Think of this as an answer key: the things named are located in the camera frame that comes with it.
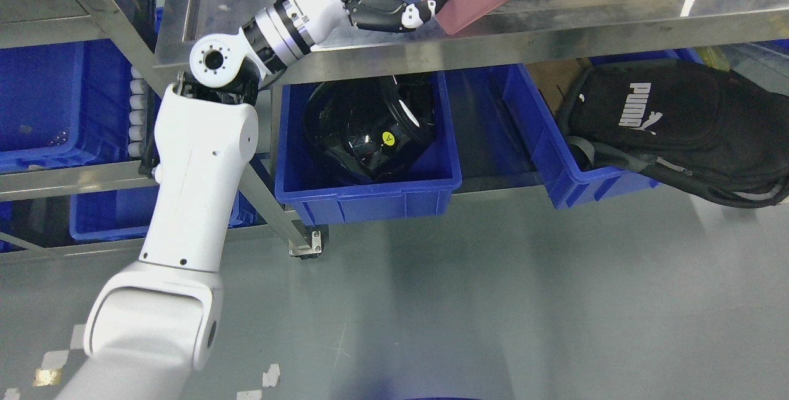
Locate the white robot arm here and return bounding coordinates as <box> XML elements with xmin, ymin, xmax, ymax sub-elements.
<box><xmin>57</xmin><ymin>0</ymin><xmax>450</xmax><ymax>399</ymax></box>

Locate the steel shelf rack left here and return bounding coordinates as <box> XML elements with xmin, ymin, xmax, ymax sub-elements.
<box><xmin>0</xmin><ymin>0</ymin><xmax>186</xmax><ymax>264</ymax></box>

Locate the black glossy helmet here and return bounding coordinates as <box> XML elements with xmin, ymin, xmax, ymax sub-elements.
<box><xmin>302</xmin><ymin>73</ymin><xmax>436</xmax><ymax>186</ymax></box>

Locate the blue bin with helmet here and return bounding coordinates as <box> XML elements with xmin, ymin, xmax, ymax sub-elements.
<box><xmin>274</xmin><ymin>71</ymin><xmax>462</xmax><ymax>226</ymax></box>

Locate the cardboard piece in bin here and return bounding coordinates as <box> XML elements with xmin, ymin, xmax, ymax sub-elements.
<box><xmin>525</xmin><ymin>57</ymin><xmax>592</xmax><ymax>115</ymax></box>

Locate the stainless steel table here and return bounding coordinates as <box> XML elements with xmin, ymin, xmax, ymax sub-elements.
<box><xmin>153</xmin><ymin>0</ymin><xmax>789</xmax><ymax>259</ymax></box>

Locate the row of white bottles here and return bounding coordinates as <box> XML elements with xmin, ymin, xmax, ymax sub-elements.
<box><xmin>128</xmin><ymin>66</ymin><xmax>150</xmax><ymax>158</ymax></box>

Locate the blue bin under backpack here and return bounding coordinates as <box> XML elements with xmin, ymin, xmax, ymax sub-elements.
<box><xmin>493</xmin><ymin>49</ymin><xmax>703</xmax><ymax>210</ymax></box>

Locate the blue bin lower left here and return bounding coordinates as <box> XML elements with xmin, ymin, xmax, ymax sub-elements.
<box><xmin>69</xmin><ymin>182</ymin><xmax>260</xmax><ymax>243</ymax></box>

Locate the blue bin upper left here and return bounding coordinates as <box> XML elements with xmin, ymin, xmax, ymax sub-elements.
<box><xmin>1</xmin><ymin>39</ymin><xmax>131</xmax><ymax>173</ymax></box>

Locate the black Puma backpack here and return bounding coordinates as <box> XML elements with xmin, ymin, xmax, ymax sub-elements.
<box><xmin>557</xmin><ymin>59</ymin><xmax>788</xmax><ymax>209</ymax></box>

